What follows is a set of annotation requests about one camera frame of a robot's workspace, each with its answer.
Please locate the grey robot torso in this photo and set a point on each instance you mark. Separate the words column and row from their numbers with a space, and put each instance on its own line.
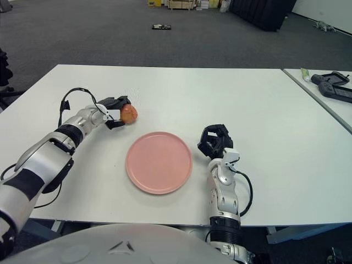
column 110, row 247

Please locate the black cloth covered cabinet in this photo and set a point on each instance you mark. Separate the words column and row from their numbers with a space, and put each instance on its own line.
column 262, row 13

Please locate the blue grey table frame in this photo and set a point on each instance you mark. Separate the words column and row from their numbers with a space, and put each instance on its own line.
column 291, row 233

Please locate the flat black device on floor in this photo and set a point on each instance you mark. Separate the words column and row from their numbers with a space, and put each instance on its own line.
column 161, row 27

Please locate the black caster wheel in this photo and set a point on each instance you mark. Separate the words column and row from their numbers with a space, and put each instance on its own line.
column 334, row 255

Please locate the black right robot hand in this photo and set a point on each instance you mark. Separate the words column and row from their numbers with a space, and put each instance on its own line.
column 220, row 141

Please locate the small grey quadruped robot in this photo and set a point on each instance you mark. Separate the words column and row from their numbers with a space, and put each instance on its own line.
column 322, row 25

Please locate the pink round plate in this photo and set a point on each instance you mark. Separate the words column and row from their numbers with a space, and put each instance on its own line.
column 159, row 162

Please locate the black office chair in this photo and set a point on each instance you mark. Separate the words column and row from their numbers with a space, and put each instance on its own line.
column 5, row 74

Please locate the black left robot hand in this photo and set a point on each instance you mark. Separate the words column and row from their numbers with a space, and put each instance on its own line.
column 115, row 102

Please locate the red yellow apple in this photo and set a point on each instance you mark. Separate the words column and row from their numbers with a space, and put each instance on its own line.
column 129, row 115

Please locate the yellow box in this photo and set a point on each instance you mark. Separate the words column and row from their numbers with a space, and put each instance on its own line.
column 154, row 2

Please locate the green white tube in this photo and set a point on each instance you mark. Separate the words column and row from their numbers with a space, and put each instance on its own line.
column 305, row 74

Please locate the stacked cardboard boxes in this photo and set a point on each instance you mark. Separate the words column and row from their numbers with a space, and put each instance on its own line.
column 207, row 4

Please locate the wooden crate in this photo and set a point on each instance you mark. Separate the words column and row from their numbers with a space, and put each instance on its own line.
column 181, row 4

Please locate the white plastic bag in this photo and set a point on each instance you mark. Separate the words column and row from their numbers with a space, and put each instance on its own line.
column 224, row 6

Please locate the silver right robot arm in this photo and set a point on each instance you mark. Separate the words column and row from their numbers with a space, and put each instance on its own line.
column 225, row 192

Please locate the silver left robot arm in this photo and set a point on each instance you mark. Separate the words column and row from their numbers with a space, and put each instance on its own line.
column 49, row 159

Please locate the black handheld controller with screen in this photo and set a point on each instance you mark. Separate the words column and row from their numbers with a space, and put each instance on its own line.
column 339, row 93

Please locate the black handheld controller with frame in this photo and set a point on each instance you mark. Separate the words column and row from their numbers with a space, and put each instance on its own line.
column 317, row 78

